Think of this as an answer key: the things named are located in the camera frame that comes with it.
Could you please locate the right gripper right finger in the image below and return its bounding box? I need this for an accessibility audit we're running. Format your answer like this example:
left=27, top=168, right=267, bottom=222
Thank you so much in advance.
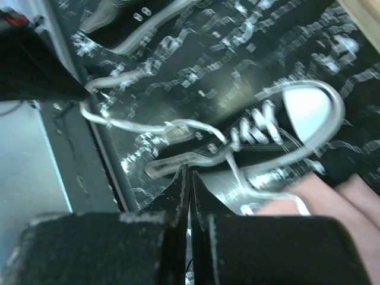
left=190, top=172, right=371, bottom=284

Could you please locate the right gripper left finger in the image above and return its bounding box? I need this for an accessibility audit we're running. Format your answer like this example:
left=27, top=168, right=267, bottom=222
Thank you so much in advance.
left=5, top=166, right=190, bottom=284

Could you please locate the wooden drying rack frame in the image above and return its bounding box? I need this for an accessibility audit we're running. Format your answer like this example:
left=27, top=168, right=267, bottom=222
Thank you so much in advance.
left=339, top=0, right=380, bottom=52

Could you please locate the pink mario t-shirt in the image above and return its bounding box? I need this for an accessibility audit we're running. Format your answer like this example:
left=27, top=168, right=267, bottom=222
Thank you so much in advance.
left=255, top=172, right=380, bottom=285

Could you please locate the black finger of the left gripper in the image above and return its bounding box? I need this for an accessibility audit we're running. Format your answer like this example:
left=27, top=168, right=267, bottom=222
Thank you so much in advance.
left=1, top=28, right=90, bottom=102

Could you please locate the black sneaker with white laces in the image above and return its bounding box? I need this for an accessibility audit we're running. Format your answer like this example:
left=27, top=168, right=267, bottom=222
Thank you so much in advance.
left=80, top=74, right=345, bottom=215

